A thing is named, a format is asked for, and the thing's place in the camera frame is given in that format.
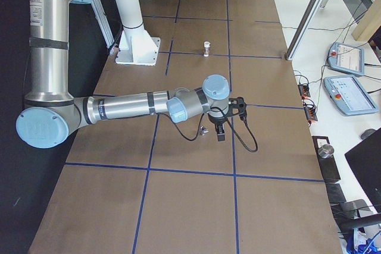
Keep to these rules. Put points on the near teach pendant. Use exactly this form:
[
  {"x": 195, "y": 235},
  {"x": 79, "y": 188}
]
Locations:
[{"x": 349, "y": 96}]

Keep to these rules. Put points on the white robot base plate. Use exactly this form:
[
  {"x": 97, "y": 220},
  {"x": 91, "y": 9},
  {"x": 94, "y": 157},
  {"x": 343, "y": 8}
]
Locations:
[{"x": 142, "y": 52}]

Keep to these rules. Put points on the black power strip left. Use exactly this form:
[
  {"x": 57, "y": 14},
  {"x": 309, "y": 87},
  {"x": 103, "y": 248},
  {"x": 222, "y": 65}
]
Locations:
[{"x": 304, "y": 91}]

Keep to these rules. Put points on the chrome tee pipe fitting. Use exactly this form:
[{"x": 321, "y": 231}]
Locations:
[{"x": 203, "y": 130}]

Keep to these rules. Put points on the black monitor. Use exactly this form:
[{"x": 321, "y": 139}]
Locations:
[{"x": 364, "y": 161}]

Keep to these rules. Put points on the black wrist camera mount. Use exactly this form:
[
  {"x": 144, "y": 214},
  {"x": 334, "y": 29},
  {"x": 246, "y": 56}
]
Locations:
[{"x": 237, "y": 106}]

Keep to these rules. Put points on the black box with metal cylinder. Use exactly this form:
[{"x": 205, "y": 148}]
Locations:
[{"x": 326, "y": 160}]

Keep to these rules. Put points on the aluminium frame post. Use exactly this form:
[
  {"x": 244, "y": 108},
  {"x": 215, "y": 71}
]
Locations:
[{"x": 309, "y": 13}]

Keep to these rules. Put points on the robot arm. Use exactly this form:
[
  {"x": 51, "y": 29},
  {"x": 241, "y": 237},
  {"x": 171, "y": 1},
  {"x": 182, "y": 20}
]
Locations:
[{"x": 59, "y": 101}]

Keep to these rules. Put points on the brown paper table cover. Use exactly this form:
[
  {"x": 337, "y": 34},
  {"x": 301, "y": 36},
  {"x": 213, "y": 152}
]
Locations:
[{"x": 142, "y": 185}]

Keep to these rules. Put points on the far teach pendant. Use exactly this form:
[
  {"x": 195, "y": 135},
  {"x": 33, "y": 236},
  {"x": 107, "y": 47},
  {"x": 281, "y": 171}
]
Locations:
[{"x": 346, "y": 58}]

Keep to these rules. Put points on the black computer mouse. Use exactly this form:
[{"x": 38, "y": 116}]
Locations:
[{"x": 367, "y": 133}]

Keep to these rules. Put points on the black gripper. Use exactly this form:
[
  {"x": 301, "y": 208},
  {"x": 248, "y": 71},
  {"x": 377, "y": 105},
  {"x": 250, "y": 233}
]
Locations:
[{"x": 216, "y": 121}]

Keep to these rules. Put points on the white PPR brass valve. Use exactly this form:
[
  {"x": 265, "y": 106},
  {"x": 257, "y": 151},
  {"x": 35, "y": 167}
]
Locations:
[{"x": 207, "y": 46}]

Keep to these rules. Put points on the teach pendant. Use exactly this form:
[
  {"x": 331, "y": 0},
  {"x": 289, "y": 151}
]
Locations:
[
  {"x": 349, "y": 96},
  {"x": 346, "y": 58}
]

